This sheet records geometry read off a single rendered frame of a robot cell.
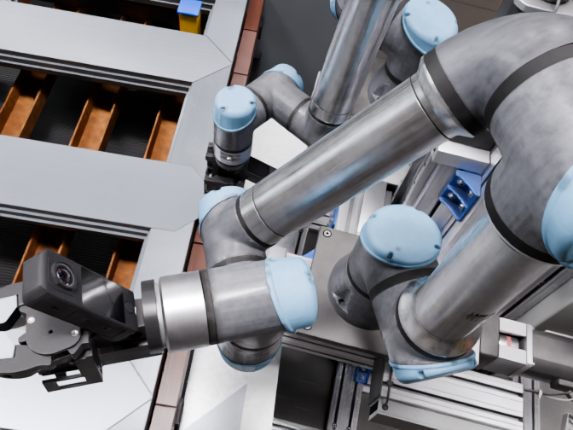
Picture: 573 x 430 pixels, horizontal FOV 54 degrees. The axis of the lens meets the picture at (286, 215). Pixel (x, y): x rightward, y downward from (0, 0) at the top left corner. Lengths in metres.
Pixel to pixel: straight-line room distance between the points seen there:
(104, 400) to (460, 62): 0.87
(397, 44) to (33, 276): 0.89
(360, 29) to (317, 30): 1.06
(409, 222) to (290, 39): 1.22
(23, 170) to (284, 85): 0.65
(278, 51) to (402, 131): 1.48
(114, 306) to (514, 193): 0.36
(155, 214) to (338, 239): 0.43
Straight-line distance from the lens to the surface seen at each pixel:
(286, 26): 1.94
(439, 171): 1.02
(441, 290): 0.68
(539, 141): 0.48
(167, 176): 1.34
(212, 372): 1.33
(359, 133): 0.58
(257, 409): 1.32
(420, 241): 0.85
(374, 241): 0.83
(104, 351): 0.58
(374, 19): 0.87
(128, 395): 1.14
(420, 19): 1.17
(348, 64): 0.91
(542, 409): 2.08
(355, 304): 0.97
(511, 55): 0.52
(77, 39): 1.66
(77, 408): 1.15
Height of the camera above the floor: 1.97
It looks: 58 degrees down
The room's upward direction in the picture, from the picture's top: 13 degrees clockwise
